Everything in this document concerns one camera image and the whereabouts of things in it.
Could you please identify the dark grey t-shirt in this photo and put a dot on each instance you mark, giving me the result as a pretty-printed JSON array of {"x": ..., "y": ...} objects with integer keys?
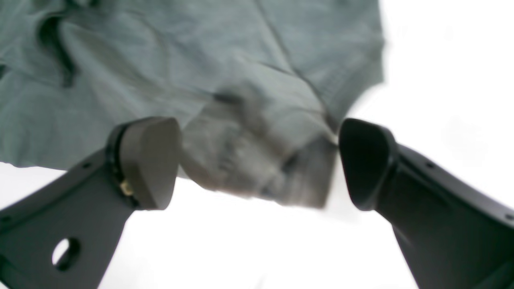
[{"x": 259, "y": 87}]

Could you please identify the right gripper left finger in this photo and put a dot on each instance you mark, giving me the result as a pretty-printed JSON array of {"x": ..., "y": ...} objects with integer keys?
[{"x": 64, "y": 235}]

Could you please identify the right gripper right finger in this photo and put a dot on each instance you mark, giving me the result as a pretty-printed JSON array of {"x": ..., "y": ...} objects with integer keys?
[{"x": 451, "y": 235}]

